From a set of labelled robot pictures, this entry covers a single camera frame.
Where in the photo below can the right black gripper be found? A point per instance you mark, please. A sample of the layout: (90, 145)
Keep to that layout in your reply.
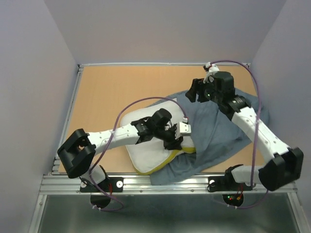
(197, 87)

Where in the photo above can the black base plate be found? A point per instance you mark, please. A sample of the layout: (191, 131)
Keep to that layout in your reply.
(109, 185)
(216, 183)

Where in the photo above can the white pillow yellow edge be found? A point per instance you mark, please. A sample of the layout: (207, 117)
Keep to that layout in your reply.
(151, 156)

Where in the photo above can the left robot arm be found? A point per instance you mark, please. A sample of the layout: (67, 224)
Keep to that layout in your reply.
(77, 152)

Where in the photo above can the blue grey pillowcase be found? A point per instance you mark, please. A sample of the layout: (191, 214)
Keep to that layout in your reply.
(215, 138)

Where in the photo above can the aluminium front rail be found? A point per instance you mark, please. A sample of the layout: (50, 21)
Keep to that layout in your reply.
(132, 185)

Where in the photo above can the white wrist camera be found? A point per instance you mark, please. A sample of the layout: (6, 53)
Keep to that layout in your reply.
(210, 69)
(183, 129)

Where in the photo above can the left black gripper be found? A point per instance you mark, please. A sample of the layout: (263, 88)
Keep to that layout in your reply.
(174, 142)

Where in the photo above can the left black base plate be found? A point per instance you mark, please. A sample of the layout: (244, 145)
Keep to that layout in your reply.
(109, 185)

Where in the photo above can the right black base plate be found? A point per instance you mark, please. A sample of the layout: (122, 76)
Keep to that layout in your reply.
(216, 183)

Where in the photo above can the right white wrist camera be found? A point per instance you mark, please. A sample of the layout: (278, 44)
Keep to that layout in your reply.
(210, 69)

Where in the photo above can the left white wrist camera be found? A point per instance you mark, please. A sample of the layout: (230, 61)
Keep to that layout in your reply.
(183, 129)

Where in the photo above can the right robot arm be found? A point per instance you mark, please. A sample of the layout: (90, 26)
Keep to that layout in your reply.
(283, 164)

